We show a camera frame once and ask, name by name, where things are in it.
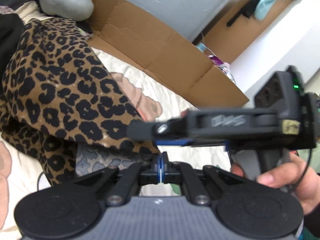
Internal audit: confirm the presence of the leopard print garment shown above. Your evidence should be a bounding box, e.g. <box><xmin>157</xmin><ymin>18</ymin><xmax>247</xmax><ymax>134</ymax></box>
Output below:
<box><xmin>1</xmin><ymin>18</ymin><xmax>158</xmax><ymax>185</ymax></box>

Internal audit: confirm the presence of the person's right hand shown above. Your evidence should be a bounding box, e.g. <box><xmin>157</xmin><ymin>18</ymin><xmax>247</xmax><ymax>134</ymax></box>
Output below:
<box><xmin>231</xmin><ymin>151</ymin><xmax>320</xmax><ymax>215</ymax></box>

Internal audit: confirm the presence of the purple white plastic bag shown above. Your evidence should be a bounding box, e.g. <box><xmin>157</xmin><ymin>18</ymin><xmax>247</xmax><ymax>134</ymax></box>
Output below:
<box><xmin>209</xmin><ymin>55</ymin><xmax>236</xmax><ymax>84</ymax></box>

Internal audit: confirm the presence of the white pillar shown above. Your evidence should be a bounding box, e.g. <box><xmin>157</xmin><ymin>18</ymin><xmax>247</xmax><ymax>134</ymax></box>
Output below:
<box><xmin>231</xmin><ymin>0</ymin><xmax>319</xmax><ymax>107</ymax></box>

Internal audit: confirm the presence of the tall cardboard box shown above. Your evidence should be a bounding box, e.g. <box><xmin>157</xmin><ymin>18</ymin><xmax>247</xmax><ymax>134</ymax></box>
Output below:
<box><xmin>204</xmin><ymin>0</ymin><xmax>294</xmax><ymax>63</ymax></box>

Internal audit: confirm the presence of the cream bear print bedsheet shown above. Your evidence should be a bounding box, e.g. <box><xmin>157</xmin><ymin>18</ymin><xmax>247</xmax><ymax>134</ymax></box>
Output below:
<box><xmin>0</xmin><ymin>0</ymin><xmax>232</xmax><ymax>233</ymax></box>

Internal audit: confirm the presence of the blue cap detergent bottle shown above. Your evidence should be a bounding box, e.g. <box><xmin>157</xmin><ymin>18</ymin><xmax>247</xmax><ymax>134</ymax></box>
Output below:
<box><xmin>196</xmin><ymin>42</ymin><xmax>209</xmax><ymax>53</ymax></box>

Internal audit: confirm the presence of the brown cardboard sheet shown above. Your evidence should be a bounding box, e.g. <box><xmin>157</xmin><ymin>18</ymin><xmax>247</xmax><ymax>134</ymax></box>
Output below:
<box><xmin>87</xmin><ymin>0</ymin><xmax>248</xmax><ymax>107</ymax></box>

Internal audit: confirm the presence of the black garment on pile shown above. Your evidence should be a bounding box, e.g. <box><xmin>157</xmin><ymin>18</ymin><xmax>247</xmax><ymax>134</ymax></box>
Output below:
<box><xmin>0</xmin><ymin>14</ymin><xmax>24</xmax><ymax>80</ymax></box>

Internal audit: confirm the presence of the grey neck pillow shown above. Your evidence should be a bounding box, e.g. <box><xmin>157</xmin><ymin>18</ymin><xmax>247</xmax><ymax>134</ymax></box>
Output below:
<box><xmin>39</xmin><ymin>0</ymin><xmax>94</xmax><ymax>21</ymax></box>

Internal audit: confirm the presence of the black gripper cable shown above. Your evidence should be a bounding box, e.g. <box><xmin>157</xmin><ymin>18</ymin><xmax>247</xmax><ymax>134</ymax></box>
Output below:
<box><xmin>290</xmin><ymin>147</ymin><xmax>313</xmax><ymax>193</ymax></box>

